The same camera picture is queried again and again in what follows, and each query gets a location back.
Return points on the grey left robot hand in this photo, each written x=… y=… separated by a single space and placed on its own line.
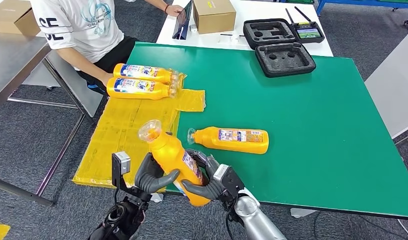
x=150 y=180

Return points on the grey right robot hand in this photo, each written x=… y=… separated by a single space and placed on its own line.
x=205 y=193

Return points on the person's right hand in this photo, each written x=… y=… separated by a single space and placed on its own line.
x=108 y=78

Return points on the person's left hand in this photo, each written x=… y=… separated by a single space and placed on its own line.
x=175 y=10

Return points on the orange detergent bottle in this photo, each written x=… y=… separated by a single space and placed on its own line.
x=207 y=140
x=167 y=152
x=160 y=78
x=140 y=95

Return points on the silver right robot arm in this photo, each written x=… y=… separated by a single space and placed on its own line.
x=256 y=222

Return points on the person's right forearm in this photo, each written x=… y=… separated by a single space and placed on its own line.
x=77 y=63

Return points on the person's left forearm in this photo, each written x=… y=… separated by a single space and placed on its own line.
x=154 y=4

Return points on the red wristband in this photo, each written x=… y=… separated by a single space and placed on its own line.
x=166 y=8

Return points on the dark tablet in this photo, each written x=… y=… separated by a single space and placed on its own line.
x=182 y=23

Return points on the white table foot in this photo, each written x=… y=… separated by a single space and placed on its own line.
x=157 y=198
x=303 y=212

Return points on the small white object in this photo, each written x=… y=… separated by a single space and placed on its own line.
x=193 y=28

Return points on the tall brown cardboard box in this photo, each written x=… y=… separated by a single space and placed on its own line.
x=213 y=18

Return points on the grey side panel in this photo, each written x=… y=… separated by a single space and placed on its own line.
x=71 y=96

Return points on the person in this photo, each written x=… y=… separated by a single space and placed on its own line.
x=87 y=30

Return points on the black pen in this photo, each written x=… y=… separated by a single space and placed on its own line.
x=232 y=35

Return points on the white table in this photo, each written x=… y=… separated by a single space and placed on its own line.
x=256 y=10

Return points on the black foam case half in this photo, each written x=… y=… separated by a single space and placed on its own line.
x=285 y=61
x=270 y=33

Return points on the steel table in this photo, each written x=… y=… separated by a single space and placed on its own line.
x=11 y=59

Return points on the flat brown cardboard box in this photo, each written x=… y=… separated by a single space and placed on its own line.
x=11 y=16

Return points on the green crate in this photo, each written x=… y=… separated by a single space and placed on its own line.
x=300 y=1

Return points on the black remote controller with screen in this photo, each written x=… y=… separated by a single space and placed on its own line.
x=308 y=33

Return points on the blue metal rack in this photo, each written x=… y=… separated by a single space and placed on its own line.
x=363 y=3

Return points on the grey table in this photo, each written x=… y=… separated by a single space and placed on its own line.
x=396 y=82

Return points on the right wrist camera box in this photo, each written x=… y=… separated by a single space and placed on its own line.
x=230 y=182

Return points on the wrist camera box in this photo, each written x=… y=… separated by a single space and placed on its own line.
x=120 y=167
x=230 y=182

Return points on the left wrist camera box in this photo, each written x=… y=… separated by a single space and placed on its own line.
x=120 y=167

